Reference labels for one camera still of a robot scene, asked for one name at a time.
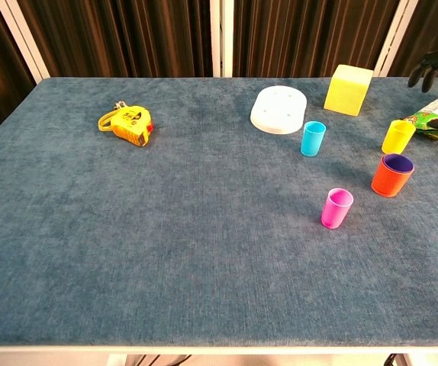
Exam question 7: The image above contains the yellow foam cube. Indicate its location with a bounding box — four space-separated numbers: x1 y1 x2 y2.
323 64 375 117

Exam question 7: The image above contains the pink plastic cup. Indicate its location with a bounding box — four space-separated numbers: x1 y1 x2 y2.
320 188 355 230

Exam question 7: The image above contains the yellow plastic cup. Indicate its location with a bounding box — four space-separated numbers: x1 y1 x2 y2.
381 119 417 156

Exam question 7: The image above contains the white partition post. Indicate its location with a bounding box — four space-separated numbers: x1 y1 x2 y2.
0 0 51 83
210 0 235 79
374 0 420 79

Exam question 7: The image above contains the blue table cloth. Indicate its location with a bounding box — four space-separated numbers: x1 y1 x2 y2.
0 77 438 348

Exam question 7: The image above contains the yellow tape measure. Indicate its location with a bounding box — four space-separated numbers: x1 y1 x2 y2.
97 101 155 148

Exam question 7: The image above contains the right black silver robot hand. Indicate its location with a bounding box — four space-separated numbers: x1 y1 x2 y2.
407 37 438 130

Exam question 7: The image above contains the white oval board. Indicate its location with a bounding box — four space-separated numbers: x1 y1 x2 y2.
250 85 308 135

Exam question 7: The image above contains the light blue plastic cup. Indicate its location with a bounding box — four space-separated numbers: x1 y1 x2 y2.
300 120 327 158

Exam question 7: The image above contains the red orange plastic cup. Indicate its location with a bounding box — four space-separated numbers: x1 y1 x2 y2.
371 152 415 198

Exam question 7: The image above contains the dark blue plastic cup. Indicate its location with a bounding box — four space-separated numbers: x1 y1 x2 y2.
382 153 414 175

